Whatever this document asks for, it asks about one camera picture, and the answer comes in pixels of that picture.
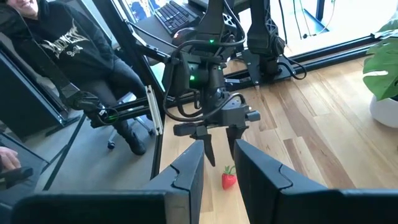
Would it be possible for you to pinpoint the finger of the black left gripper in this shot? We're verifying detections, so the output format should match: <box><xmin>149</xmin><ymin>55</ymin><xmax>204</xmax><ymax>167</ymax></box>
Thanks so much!
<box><xmin>225</xmin><ymin>125</ymin><xmax>249</xmax><ymax>160</ymax></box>
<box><xmin>190</xmin><ymin>125</ymin><xmax>217</xmax><ymax>168</ymax></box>

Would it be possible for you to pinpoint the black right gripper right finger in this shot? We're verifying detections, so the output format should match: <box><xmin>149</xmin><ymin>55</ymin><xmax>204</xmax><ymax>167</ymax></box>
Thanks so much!
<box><xmin>233</xmin><ymin>139</ymin><xmax>342</xmax><ymax>224</ymax></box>

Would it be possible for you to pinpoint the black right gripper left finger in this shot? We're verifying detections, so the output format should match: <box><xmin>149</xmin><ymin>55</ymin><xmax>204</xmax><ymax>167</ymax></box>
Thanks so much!
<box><xmin>141</xmin><ymin>139</ymin><xmax>205</xmax><ymax>224</ymax></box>

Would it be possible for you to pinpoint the red toy strawberry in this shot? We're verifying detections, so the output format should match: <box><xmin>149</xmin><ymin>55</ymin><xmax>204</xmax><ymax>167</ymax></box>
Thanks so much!
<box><xmin>221</xmin><ymin>165</ymin><xmax>238</xmax><ymax>190</ymax></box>

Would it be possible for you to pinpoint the black computer mouse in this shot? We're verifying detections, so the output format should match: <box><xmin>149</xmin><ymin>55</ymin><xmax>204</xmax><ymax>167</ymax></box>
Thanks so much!
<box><xmin>172</xmin><ymin>27</ymin><xmax>197</xmax><ymax>47</ymax></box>

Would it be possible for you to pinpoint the black keyboard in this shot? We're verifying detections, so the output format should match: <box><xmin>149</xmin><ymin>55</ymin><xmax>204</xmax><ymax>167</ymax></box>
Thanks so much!
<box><xmin>154</xmin><ymin>0</ymin><xmax>201</xmax><ymax>35</ymax></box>

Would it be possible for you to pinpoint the black desk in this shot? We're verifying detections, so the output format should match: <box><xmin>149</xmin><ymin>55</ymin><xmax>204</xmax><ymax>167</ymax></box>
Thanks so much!
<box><xmin>133</xmin><ymin>0</ymin><xmax>206</xmax><ymax>63</ymax></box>

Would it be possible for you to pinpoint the computer screen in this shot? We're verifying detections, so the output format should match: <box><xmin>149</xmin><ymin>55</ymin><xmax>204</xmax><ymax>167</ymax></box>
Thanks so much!
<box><xmin>119</xmin><ymin>0</ymin><xmax>162</xmax><ymax>24</ymax></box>

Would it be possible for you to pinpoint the green plant in white pot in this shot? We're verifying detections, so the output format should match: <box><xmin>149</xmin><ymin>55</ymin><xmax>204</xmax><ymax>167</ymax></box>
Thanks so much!
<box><xmin>362</xmin><ymin>17</ymin><xmax>398</xmax><ymax>129</ymax></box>

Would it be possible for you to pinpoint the person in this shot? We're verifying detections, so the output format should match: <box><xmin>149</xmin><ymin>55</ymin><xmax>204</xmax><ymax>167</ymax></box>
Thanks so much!
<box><xmin>0</xmin><ymin>0</ymin><xmax>149</xmax><ymax>156</ymax></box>

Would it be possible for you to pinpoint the black armrest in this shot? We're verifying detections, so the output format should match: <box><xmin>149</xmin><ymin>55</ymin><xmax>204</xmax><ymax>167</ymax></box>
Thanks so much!
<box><xmin>0</xmin><ymin>166</ymin><xmax>34</xmax><ymax>189</ymax></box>

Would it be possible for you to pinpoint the person's hand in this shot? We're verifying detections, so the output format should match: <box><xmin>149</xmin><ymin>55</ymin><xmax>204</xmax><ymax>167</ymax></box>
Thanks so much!
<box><xmin>0</xmin><ymin>146</ymin><xmax>22</xmax><ymax>172</ymax></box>

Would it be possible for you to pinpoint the black partition panel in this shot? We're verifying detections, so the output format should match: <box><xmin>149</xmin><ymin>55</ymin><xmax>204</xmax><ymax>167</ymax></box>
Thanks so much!
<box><xmin>0</xmin><ymin>51</ymin><xmax>80</xmax><ymax>139</ymax></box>

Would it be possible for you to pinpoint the silver bracket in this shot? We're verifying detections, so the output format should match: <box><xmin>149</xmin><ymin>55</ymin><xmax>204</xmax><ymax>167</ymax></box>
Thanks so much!
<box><xmin>145</xmin><ymin>84</ymin><xmax>165</xmax><ymax>137</ymax></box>

